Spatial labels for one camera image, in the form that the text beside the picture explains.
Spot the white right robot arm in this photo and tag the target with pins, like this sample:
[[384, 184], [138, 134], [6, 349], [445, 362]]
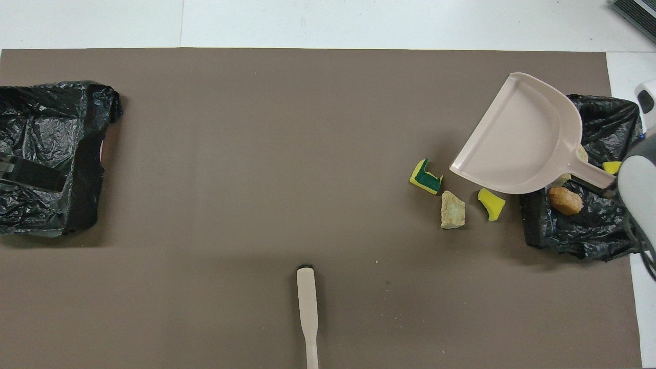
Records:
[[640, 179]]

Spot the brown table mat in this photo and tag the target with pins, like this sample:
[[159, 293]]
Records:
[[256, 154]]

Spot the yellow sponge chunk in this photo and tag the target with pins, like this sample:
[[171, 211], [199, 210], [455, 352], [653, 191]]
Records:
[[612, 167]]

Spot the small yellow sponge piece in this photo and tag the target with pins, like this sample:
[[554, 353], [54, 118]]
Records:
[[492, 205]]

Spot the pale stone-like bread chunk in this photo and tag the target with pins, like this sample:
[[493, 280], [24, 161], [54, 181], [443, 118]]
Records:
[[453, 210]]

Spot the beige plastic dustpan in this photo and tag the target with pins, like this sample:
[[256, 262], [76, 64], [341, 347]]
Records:
[[523, 133]]

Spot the beige hand brush black bristles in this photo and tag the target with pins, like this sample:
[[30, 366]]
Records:
[[307, 297]]

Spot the yellow and green sponge piece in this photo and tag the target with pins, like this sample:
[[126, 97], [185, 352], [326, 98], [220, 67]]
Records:
[[424, 177]]

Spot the bin lined with black bag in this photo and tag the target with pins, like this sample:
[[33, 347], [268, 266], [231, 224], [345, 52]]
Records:
[[599, 230], [41, 128]]

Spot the grey ribbed device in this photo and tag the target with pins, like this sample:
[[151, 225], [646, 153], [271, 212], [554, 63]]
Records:
[[638, 15]]

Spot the brown oval bread roll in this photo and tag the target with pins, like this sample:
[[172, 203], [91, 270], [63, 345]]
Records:
[[566, 201]]

